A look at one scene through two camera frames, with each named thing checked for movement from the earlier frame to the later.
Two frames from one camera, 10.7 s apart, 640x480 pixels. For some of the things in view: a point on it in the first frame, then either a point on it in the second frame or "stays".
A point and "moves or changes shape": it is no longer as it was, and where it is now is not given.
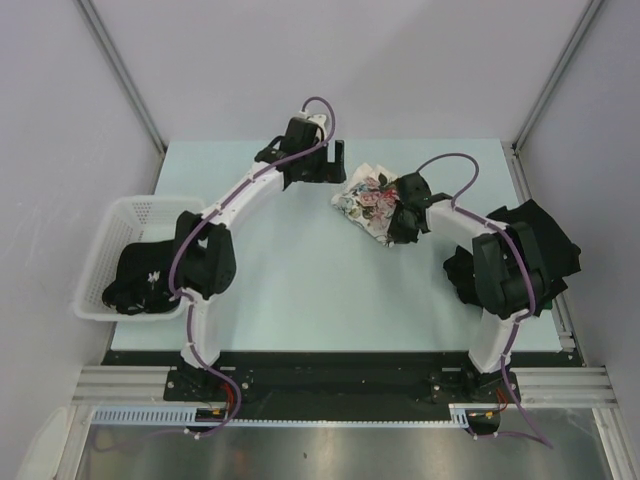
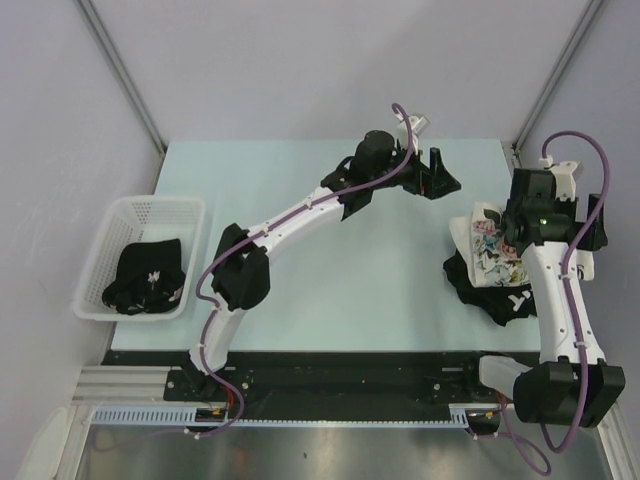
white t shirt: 369,200 moves or changes shape
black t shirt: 143,283 stays
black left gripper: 328,171 -> 429,182
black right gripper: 396,234 -> 569,206
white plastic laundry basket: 130,219 stays
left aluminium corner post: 94,22 stays
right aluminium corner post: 584,22 stays
